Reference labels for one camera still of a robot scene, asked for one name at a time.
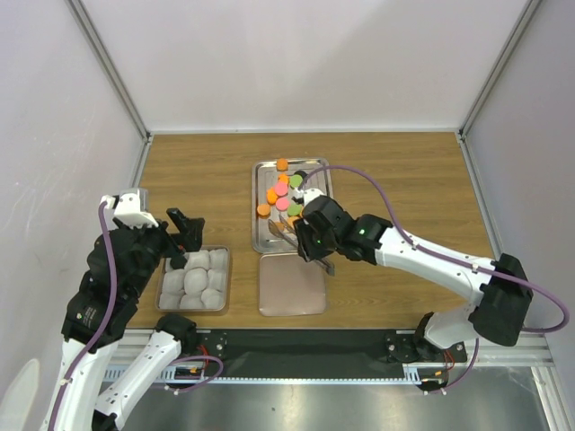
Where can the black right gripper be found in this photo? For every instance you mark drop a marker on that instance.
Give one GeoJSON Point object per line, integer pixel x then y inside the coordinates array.
{"type": "Point", "coordinates": [302, 235]}

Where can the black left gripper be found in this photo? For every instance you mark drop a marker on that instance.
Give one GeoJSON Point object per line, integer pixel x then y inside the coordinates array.
{"type": "Point", "coordinates": [190, 236]}

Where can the tan round biscuit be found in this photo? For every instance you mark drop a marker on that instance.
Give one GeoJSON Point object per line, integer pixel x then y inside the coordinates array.
{"type": "Point", "coordinates": [291, 220]}

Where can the green round cookie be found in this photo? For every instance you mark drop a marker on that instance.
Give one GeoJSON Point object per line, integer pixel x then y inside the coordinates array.
{"type": "Point", "coordinates": [294, 210]}
{"type": "Point", "coordinates": [295, 181]}

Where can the rose gold cookie tin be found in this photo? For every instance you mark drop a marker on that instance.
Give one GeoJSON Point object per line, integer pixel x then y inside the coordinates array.
{"type": "Point", "coordinates": [201, 286]}

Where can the silver metal tongs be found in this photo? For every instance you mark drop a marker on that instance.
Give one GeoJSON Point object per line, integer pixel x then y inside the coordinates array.
{"type": "Point", "coordinates": [285, 232]}

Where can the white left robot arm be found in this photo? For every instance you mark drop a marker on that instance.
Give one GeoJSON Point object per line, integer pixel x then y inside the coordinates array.
{"type": "Point", "coordinates": [95, 323]}

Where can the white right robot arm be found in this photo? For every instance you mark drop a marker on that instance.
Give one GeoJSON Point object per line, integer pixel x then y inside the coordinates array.
{"type": "Point", "coordinates": [497, 299]}

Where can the pink round cookie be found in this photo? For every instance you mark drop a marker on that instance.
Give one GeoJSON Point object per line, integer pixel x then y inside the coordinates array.
{"type": "Point", "coordinates": [282, 204]}
{"type": "Point", "coordinates": [281, 189]}

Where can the silver metal baking tray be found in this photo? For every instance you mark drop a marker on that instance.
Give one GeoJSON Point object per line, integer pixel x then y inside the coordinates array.
{"type": "Point", "coordinates": [274, 183]}

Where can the black sandwich cookie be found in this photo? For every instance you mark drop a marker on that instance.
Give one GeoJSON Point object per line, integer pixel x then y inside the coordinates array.
{"type": "Point", "coordinates": [301, 174]}

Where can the orange pumpkin cookie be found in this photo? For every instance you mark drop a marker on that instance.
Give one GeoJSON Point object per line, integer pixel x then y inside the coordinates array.
{"type": "Point", "coordinates": [263, 210]}

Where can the rose gold tin lid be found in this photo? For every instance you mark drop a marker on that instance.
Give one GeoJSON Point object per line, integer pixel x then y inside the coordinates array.
{"type": "Point", "coordinates": [289, 286]}

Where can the orange swirl cookie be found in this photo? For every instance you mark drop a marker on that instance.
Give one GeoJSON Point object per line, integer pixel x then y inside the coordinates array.
{"type": "Point", "coordinates": [282, 164]}

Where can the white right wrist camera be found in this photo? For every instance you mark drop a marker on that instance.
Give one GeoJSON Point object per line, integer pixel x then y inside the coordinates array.
{"type": "Point", "coordinates": [305, 196]}

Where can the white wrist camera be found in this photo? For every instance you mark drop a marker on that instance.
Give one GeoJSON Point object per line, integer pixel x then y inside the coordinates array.
{"type": "Point", "coordinates": [305, 196]}
{"type": "Point", "coordinates": [130, 207]}

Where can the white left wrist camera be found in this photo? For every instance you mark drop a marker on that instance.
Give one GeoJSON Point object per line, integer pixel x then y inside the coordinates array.
{"type": "Point", "coordinates": [130, 207]}

